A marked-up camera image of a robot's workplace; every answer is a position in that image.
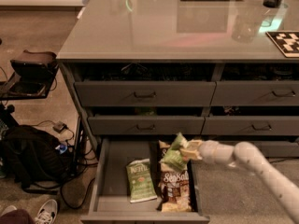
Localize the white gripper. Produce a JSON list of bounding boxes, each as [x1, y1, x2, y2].
[[180, 139, 220, 164]]

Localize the green jalapeno chip bag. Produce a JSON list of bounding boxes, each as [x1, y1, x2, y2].
[[163, 133, 188, 172], [126, 159, 157, 203]]

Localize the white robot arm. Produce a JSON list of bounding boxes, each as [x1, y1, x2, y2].
[[179, 140, 299, 224]]

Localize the brown sea salt bag rear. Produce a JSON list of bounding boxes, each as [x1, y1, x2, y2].
[[159, 141, 171, 172]]

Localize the brown sea salt bag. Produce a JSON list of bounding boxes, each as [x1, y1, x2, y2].
[[159, 141, 171, 172], [160, 170, 192, 212]]

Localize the middle right grey drawer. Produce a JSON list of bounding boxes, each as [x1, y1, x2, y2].
[[202, 116, 299, 136]]

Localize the grey drawer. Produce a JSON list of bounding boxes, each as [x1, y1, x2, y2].
[[202, 116, 299, 136], [211, 80, 299, 106], [216, 141, 299, 159], [74, 81, 216, 107], [88, 116, 205, 135]]

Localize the brown sea salt bag front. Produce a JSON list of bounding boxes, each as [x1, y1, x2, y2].
[[160, 170, 192, 212]]

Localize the green jalapeno chip bag front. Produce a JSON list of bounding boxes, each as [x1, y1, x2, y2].
[[126, 159, 157, 203]]

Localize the top right grey drawer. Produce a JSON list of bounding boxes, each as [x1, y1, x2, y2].
[[211, 80, 299, 106]]

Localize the bottom right grey drawer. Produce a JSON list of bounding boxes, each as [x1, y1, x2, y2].
[[216, 141, 299, 159]]

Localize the grey drawer cabinet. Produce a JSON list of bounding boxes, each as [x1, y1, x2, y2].
[[59, 0, 299, 224]]

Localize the open bottom left drawer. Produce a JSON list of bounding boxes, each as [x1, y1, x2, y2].
[[81, 138, 209, 224]]

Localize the middle left grey drawer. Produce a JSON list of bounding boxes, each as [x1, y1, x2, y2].
[[88, 116, 205, 135]]

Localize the top left grey drawer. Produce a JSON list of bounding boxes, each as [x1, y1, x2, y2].
[[74, 81, 216, 107]]

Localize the black power adapter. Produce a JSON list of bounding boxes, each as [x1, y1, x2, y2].
[[52, 121, 66, 133]]

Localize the checkered marker board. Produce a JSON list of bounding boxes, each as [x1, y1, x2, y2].
[[266, 31, 299, 58]]

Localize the black backpack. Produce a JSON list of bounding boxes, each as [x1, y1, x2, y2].
[[1, 125, 69, 189]]

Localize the right white sneaker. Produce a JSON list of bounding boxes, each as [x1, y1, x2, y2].
[[35, 199, 58, 224]]

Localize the white sneaker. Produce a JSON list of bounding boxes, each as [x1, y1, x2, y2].
[[0, 205, 17, 217], [35, 199, 58, 224]]

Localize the left white sneaker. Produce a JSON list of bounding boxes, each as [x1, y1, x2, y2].
[[0, 205, 17, 217]]

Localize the black floor cables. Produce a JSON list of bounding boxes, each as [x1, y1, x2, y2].
[[31, 119, 99, 210]]

